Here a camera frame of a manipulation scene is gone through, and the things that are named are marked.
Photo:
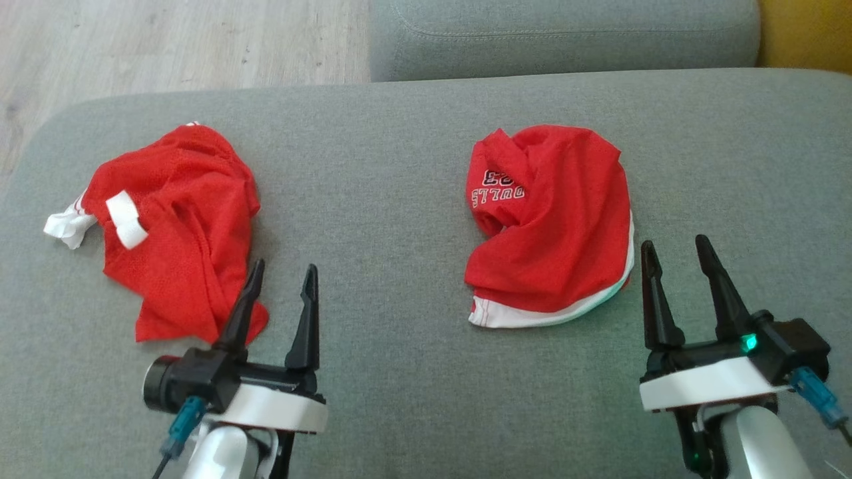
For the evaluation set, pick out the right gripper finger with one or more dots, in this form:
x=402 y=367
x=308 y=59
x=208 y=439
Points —
x=659 y=313
x=729 y=306

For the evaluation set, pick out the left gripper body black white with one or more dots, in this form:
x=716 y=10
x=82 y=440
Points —
x=279 y=407

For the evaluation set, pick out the red jersey with white trim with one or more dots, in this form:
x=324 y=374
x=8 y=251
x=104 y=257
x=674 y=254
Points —
x=180 y=233

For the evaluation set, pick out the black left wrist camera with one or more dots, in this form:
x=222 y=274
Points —
x=186 y=379

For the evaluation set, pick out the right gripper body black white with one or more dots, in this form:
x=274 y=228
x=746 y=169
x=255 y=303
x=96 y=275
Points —
x=705 y=384

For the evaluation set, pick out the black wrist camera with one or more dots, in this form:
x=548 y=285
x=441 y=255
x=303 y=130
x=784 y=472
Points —
x=795 y=346
x=186 y=379

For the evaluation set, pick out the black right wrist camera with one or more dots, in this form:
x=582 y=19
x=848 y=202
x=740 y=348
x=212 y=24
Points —
x=795 y=346

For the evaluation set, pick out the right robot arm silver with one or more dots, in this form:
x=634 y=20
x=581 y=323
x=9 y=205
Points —
x=762 y=446

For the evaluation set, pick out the red shorts with elastic waist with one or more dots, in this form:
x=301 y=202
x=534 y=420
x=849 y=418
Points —
x=566 y=246

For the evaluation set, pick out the yellow sofa back cushion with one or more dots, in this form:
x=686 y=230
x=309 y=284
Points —
x=809 y=33

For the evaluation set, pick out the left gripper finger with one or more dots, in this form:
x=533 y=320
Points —
x=243 y=319
x=307 y=332

